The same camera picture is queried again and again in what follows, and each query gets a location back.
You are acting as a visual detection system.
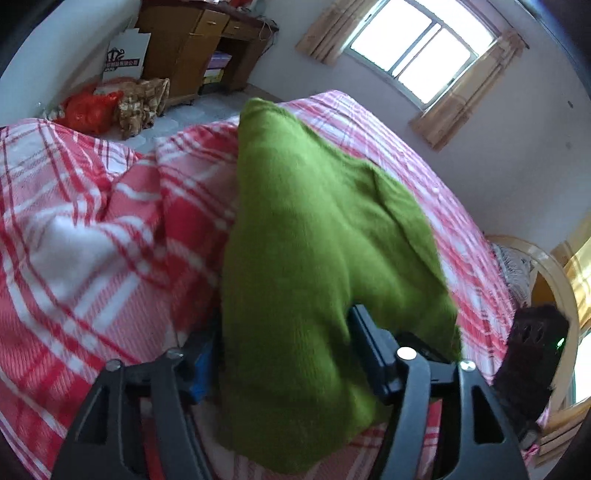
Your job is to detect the curved wooden headboard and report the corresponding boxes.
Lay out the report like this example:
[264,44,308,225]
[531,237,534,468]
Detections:
[485,233,583,416]

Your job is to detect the grey patterned pillow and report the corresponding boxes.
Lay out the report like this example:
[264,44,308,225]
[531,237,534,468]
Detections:
[490,242,535,306]

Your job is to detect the bed with red plaid sheet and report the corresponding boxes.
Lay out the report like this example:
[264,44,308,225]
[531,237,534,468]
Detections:
[0,90,550,480]

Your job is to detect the wooden desk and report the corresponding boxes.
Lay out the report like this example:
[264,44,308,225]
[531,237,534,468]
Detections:
[135,0,280,108]

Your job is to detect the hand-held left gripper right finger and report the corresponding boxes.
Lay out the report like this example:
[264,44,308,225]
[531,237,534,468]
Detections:
[346,304,529,480]

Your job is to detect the green knitted sweater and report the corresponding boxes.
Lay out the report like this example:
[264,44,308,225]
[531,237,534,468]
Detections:
[217,97,463,474]

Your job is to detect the window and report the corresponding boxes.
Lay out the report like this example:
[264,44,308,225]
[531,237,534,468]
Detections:
[344,0,502,110]

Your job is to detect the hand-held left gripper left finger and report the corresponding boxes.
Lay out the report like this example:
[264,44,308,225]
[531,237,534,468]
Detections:
[51,318,222,480]

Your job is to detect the yellow wooden panel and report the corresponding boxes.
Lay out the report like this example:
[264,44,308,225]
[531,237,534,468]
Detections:
[549,225,591,305]

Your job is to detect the stacked colourful boxes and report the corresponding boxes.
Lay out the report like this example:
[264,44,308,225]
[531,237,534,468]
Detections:
[202,51,232,86]

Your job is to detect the white printed paper bag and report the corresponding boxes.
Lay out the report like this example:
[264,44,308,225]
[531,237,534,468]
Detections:
[102,28,151,83]

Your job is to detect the red plastic bag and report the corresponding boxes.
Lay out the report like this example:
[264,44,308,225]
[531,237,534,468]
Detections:
[54,90,124,137]

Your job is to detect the beige curtain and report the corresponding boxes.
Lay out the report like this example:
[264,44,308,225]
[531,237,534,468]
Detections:
[409,30,528,151]
[295,0,393,66]

